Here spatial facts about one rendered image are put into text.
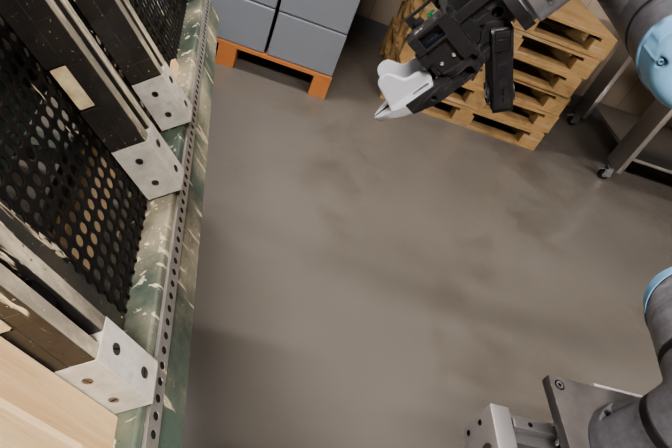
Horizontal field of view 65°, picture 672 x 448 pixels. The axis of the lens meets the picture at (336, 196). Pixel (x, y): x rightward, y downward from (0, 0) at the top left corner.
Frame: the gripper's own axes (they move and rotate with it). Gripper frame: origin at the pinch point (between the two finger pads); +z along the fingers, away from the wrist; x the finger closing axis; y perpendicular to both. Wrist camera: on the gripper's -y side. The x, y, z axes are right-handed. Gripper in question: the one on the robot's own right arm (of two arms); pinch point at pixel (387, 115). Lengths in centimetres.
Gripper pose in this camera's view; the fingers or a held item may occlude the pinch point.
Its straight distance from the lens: 68.5
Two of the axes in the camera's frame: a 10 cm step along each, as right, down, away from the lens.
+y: -6.8, -5.8, -4.4
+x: -0.5, 6.3, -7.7
